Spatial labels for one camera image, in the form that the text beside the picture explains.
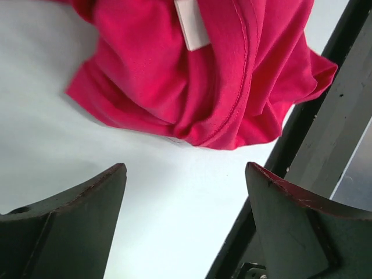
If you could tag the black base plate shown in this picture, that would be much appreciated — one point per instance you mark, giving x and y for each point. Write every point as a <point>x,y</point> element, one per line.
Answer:
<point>241,256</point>

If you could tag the pink t shirt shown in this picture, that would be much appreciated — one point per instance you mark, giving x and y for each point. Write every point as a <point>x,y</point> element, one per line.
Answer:
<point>232,91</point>

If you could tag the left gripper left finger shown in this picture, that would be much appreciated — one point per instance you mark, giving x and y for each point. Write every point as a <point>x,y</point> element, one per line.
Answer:
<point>68,235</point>

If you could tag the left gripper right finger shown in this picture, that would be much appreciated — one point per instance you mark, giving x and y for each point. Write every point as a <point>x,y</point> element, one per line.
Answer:
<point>304,235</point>

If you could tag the aluminium frame rail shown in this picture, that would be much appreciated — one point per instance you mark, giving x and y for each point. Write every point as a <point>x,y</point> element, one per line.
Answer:
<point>339,123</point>

